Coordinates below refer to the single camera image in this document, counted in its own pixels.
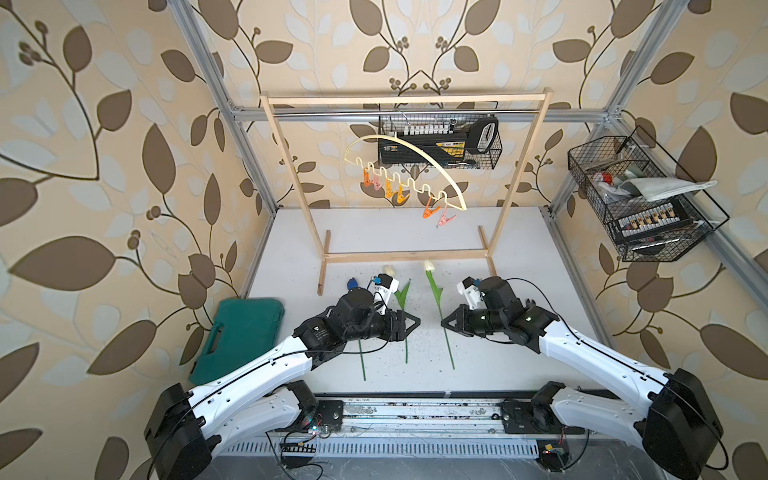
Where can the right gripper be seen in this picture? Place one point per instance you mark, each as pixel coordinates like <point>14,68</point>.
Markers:
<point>461,324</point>

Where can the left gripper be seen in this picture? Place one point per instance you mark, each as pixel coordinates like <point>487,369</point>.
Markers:
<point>393,325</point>

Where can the pink clothes peg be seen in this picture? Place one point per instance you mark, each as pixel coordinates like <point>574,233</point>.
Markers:
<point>445,219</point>

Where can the yellow clip hanger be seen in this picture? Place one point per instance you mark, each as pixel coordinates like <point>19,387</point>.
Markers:
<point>402,172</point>

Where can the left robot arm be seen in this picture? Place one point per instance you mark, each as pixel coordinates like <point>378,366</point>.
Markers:
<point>189,428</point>

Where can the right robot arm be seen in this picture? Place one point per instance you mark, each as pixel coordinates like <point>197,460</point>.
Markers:
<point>667,415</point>

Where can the orange clothes peg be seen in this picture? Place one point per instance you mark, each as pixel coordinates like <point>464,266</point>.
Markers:
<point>431,207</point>

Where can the blue tulip flower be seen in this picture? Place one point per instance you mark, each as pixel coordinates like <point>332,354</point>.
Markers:
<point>352,287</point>

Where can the green plastic tool case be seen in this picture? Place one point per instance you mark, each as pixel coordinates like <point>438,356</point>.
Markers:
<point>243,330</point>

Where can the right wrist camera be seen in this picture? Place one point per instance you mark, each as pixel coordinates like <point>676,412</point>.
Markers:
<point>469,289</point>

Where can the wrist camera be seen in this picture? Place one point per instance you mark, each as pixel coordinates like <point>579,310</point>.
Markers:
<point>469,289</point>
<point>383,288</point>

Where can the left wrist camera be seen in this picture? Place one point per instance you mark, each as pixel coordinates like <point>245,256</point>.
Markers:
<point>383,288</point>

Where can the wooden drying rack frame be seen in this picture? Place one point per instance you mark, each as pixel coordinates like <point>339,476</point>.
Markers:
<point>489,244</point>

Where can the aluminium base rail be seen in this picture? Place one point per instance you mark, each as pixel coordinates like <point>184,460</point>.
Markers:
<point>506,428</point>

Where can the back wire basket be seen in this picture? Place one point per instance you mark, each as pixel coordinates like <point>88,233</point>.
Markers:
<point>461,141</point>

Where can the wire basket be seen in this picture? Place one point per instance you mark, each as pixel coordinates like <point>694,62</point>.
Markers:
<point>649,215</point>
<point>461,141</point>

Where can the right wire basket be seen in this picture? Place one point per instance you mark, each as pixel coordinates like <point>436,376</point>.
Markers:
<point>649,215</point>

